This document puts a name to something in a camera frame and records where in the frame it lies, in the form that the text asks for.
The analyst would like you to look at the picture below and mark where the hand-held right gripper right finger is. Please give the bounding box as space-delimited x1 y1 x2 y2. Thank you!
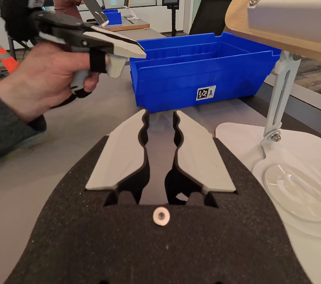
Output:
164 110 237 205

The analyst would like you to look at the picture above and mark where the person's left hand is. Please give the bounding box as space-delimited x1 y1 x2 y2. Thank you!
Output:
0 43 111 123

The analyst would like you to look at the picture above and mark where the person's left forearm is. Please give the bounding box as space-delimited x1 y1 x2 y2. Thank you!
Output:
0 98 47 159

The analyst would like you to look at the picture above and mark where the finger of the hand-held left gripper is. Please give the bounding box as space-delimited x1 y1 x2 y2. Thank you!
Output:
83 32 147 59
90 25 138 44

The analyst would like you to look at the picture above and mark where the grey desk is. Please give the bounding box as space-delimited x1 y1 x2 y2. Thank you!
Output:
0 28 321 284

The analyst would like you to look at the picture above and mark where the wooden background desk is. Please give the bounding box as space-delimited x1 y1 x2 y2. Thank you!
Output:
86 15 151 32

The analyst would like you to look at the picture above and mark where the blue plastic bin with tag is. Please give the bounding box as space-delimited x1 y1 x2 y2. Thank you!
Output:
130 32 282 114

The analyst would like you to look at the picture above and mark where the wooden book stand white base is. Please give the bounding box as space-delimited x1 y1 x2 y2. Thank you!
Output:
215 0 321 284

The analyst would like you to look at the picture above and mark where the small blue bin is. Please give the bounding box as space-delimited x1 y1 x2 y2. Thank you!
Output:
102 9 123 25

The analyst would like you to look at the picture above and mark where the black chair armrest pad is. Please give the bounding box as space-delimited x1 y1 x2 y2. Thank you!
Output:
27 114 48 139

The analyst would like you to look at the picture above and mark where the orange traffic cone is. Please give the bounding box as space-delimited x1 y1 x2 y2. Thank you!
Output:
0 46 20 74

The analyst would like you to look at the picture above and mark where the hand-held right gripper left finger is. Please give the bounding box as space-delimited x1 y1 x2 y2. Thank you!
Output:
85 109 150 205

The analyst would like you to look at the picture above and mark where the black office chair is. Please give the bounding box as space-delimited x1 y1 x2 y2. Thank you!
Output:
189 0 247 36

